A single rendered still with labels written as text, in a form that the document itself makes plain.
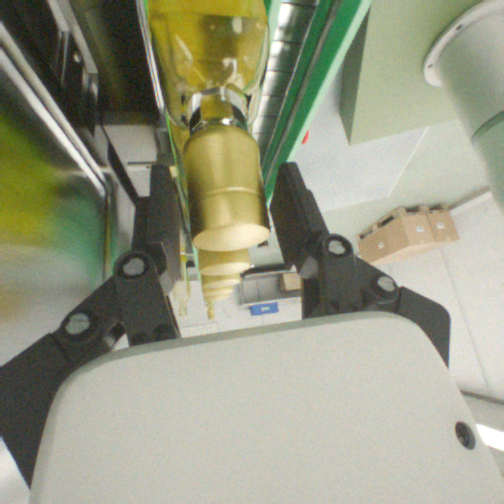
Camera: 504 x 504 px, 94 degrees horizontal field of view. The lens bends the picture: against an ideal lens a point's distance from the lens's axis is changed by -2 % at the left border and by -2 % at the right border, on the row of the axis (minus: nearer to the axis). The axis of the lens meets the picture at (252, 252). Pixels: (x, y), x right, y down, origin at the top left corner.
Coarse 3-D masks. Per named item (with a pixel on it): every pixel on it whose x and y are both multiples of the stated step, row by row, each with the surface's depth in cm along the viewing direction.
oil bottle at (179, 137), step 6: (174, 126) 15; (174, 132) 16; (180, 132) 15; (186, 132) 15; (252, 132) 17; (174, 138) 16; (180, 138) 15; (186, 138) 15; (174, 144) 16; (180, 144) 16; (174, 150) 17; (180, 150) 16; (180, 156) 16; (180, 162) 17; (180, 168) 17; (180, 174) 18
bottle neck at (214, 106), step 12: (204, 96) 11; (216, 96) 11; (228, 96) 11; (192, 108) 11; (204, 108) 11; (216, 108) 11; (228, 108) 11; (240, 108) 11; (192, 120) 11; (204, 120) 11; (216, 120) 10; (228, 120) 10; (240, 120) 11; (192, 132) 11
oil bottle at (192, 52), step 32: (160, 0) 10; (192, 0) 10; (224, 0) 11; (256, 0) 11; (160, 32) 10; (192, 32) 10; (224, 32) 10; (256, 32) 11; (160, 64) 11; (192, 64) 10; (224, 64) 10; (256, 64) 11; (192, 96) 11; (256, 96) 12
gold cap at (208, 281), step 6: (204, 276) 20; (210, 276) 20; (216, 276) 20; (222, 276) 20; (228, 276) 20; (234, 276) 20; (204, 282) 20; (210, 282) 20; (216, 282) 20; (222, 282) 20; (228, 282) 21; (234, 282) 21
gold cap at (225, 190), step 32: (224, 128) 10; (192, 160) 10; (224, 160) 9; (256, 160) 10; (192, 192) 10; (224, 192) 9; (256, 192) 10; (192, 224) 10; (224, 224) 9; (256, 224) 9
